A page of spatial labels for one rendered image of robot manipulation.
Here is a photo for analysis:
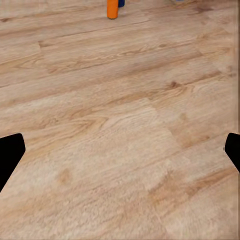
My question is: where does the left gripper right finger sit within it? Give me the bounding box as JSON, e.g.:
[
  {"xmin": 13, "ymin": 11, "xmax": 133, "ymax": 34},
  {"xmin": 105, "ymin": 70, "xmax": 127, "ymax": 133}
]
[{"xmin": 224, "ymin": 132, "xmax": 240, "ymax": 172}]

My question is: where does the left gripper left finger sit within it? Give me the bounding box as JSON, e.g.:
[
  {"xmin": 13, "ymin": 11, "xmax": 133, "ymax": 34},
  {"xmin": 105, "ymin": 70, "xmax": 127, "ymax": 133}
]
[{"xmin": 0, "ymin": 133, "xmax": 26, "ymax": 192}]

